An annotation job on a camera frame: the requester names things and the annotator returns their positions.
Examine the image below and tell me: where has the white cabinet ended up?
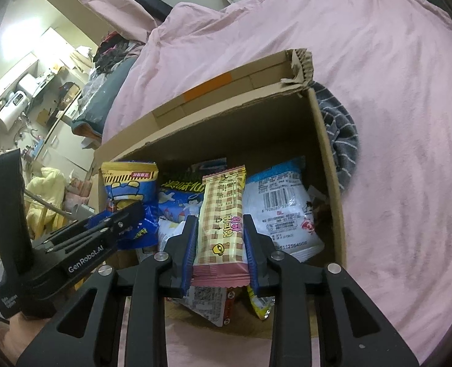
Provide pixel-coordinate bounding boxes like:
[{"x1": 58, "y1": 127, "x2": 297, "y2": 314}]
[{"x1": 38, "y1": 122, "x2": 92, "y2": 172}]

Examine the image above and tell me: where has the pile of dark clothes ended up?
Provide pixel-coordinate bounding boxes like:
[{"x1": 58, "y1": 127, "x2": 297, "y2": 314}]
[{"x1": 75, "y1": 31, "x2": 146, "y2": 138}]

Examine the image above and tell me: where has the white red-edged snack packet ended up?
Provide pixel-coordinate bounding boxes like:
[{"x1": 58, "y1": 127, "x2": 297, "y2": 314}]
[{"x1": 168, "y1": 286, "x2": 236, "y2": 327}]

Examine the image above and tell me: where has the blue cartoon snack packet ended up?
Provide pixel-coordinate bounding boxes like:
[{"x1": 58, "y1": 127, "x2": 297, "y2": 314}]
[{"x1": 157, "y1": 174, "x2": 205, "y2": 224}]

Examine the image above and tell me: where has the grey striped cloth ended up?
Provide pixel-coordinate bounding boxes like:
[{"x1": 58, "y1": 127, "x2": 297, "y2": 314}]
[{"x1": 310, "y1": 80, "x2": 361, "y2": 195}]

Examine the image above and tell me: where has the person's left hand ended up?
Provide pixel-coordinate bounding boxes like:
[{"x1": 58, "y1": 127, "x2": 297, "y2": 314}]
[{"x1": 2, "y1": 314, "x2": 55, "y2": 357}]

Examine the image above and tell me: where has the yellow checkered snack packet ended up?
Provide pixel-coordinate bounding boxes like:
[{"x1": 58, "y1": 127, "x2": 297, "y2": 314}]
[{"x1": 191, "y1": 164, "x2": 249, "y2": 288}]

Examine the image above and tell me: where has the yellow crumpled snack packet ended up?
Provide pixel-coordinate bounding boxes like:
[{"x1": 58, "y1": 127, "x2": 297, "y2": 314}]
[{"x1": 247, "y1": 285, "x2": 276, "y2": 322}]

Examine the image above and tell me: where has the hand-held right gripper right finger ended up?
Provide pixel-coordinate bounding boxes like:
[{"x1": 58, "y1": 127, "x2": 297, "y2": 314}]
[{"x1": 242, "y1": 213, "x2": 421, "y2": 367}]

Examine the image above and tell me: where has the white appliance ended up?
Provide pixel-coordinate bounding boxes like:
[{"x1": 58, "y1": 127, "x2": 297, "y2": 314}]
[{"x1": 0, "y1": 101, "x2": 27, "y2": 134}]

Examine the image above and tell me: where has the brown cardboard box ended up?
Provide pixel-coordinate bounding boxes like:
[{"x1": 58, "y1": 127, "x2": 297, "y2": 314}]
[{"x1": 92, "y1": 48, "x2": 345, "y2": 337}]

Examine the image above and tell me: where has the blue yellow chip packet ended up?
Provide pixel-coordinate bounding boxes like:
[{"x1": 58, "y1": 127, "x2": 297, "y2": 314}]
[{"x1": 100, "y1": 159, "x2": 161, "y2": 251}]

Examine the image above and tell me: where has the pink blanket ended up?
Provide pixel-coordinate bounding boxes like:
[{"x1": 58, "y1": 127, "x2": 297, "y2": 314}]
[{"x1": 54, "y1": 0, "x2": 452, "y2": 367}]

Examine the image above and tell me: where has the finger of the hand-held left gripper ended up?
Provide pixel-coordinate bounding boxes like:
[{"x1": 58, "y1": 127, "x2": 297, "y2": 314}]
[
  {"x1": 53, "y1": 200, "x2": 145, "y2": 242},
  {"x1": 45, "y1": 213, "x2": 145, "y2": 255}
]

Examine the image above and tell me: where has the white barcode snack packet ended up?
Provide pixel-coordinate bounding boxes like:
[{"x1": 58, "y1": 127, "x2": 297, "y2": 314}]
[{"x1": 244, "y1": 156, "x2": 325, "y2": 262}]

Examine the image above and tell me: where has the yellow cloth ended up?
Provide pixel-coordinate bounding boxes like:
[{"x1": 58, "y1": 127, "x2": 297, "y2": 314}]
[{"x1": 27, "y1": 166, "x2": 68, "y2": 230}]

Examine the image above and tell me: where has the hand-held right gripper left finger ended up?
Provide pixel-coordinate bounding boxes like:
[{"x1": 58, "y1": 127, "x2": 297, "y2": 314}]
[{"x1": 15, "y1": 215, "x2": 200, "y2": 367}]

